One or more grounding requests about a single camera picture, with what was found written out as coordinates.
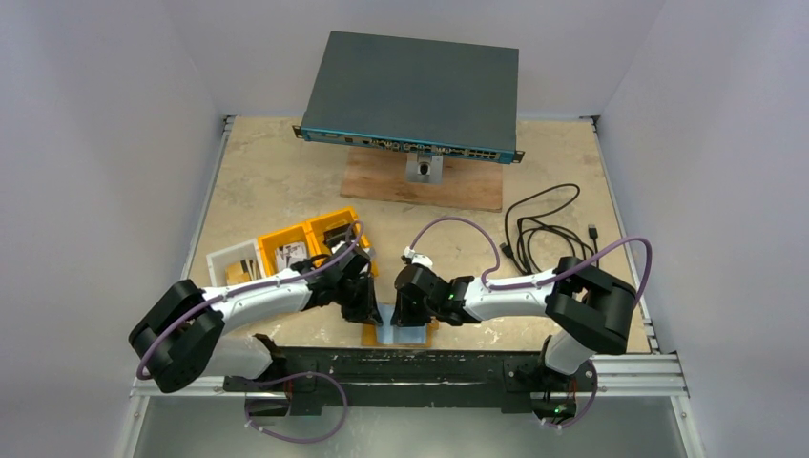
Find silver VIP card stack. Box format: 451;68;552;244
274;241;309;271

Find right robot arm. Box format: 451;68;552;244
390;257;637;388

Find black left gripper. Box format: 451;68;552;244
334;271;383;325

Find black VIP card stack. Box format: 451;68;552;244
322;225;356;254

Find black USB cable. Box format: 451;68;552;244
499;183;600;280

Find yellow bin with black cards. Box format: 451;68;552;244
306;206;359;254

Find tan leather card holder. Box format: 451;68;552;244
361;303;439;348

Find yellow bin with silver cards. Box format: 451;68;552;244
257;223;316;277

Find metal switch stand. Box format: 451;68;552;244
406;152;444;185

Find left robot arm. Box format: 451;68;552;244
128;242;382;393

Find blue network switch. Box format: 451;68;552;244
293;31;524;164

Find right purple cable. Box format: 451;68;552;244
407;216;653;431

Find wooden board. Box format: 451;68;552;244
340;148;503;212

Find white plastic tray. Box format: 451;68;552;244
206;239;266;287

